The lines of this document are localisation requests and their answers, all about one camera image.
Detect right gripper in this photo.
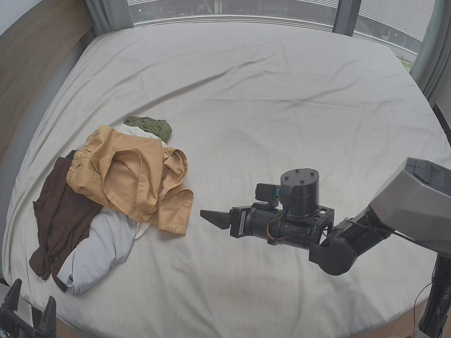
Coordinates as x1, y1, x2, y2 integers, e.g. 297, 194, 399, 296
230, 204, 288, 248

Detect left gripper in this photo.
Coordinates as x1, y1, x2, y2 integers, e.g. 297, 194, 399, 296
0, 278, 57, 338

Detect tan shorts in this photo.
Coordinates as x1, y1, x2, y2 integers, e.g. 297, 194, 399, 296
66, 125, 194, 238

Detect bed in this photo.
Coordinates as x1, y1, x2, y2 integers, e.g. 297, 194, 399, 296
0, 0, 451, 338

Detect pale grey garment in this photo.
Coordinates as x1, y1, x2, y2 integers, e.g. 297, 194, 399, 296
56, 208, 140, 296

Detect dark brown garment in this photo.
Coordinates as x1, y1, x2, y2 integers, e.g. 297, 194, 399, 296
29, 156, 103, 292

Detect olive green garment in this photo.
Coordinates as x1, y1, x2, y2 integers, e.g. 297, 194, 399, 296
123, 115, 173, 143

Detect cream white garment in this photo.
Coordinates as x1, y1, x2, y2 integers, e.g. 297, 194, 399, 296
116, 123, 163, 240

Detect window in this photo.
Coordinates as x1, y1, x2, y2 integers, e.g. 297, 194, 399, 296
121, 0, 437, 62

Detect grey-green curtain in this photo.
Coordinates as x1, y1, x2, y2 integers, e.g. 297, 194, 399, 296
409, 0, 451, 99
65, 0, 136, 38

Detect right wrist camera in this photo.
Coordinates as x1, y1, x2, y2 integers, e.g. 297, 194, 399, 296
254, 183, 280, 210

